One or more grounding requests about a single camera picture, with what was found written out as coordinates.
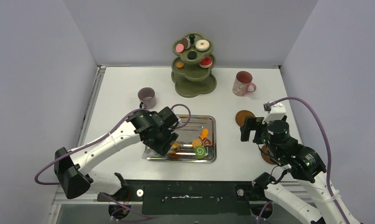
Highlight orange round cake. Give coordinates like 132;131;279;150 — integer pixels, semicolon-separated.
170;142;181;152

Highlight orange fish cake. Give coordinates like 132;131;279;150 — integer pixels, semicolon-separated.
199;128;209;141

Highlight green swiss roll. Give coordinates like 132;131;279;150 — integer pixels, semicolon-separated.
194;146;207;159

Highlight red frosted donut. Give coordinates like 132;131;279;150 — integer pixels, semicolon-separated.
199;56;213;69

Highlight black sandwich cookie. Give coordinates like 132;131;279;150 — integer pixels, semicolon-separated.
187;50;197;60

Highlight pink macaron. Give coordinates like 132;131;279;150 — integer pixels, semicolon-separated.
175;43;185;53

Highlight white ring donut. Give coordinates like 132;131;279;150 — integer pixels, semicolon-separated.
195;39;210;52

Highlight chocolate white half cake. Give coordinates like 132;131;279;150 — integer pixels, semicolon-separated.
180;37;191;49

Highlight metal serving tongs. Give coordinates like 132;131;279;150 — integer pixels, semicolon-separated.
141;146;161;160

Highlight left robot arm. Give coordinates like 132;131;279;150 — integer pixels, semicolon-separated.
54;107;179;200

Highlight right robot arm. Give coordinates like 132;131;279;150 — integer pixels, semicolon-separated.
240;116;359;224

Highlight brown wooden coaster far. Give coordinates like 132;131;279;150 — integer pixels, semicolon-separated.
235;110;255;126

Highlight brown wooden coaster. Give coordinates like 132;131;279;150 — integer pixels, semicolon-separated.
261;145;277;165
235;110;255;126

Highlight brown wooden coaster near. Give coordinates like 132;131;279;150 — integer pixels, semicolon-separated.
261;145;277;165

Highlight stainless steel tray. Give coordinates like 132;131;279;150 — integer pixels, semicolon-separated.
146;115;217;163

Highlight round tan biscuit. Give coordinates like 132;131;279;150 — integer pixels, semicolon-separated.
192;139;202;148

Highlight brown heart cookie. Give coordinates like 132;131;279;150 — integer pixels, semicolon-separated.
202;138;213;147

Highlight pink floral mug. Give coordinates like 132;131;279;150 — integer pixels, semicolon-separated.
232;71;257;96

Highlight grey purple mug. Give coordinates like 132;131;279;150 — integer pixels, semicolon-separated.
137;87;157;110

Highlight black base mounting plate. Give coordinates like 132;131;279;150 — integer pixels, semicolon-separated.
114;180;267;216

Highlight green three-tier serving stand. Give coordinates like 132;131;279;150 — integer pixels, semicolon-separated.
171;32;217;98

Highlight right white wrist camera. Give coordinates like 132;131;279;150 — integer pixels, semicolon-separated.
262;101;286;124

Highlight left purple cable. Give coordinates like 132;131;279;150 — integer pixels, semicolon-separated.
34;104;192;223

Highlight purple cable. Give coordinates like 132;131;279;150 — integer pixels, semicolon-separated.
268;97;350;224
34;104;192;223

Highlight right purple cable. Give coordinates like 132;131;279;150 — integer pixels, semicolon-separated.
268;97;350;224

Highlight aluminium rail left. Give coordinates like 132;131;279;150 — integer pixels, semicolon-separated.
45;65;145;224

